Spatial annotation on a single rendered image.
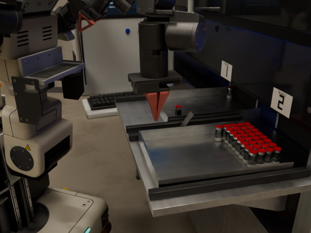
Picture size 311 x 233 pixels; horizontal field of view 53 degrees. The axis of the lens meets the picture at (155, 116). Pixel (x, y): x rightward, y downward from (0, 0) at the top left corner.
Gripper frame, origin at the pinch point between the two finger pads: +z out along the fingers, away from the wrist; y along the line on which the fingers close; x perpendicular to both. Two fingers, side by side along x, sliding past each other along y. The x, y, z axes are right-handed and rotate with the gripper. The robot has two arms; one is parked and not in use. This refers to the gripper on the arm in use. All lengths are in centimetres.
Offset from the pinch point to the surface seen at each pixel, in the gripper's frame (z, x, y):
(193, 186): 15.5, -5.6, 7.0
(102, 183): 101, 132, -10
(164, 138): 16.6, 21.9, 7.4
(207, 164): 17.2, 5.0, 14.7
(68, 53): 43, 341, -32
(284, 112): 5.8, 6.8, 37.0
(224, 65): 1, 45, 37
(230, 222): 61, 29, 36
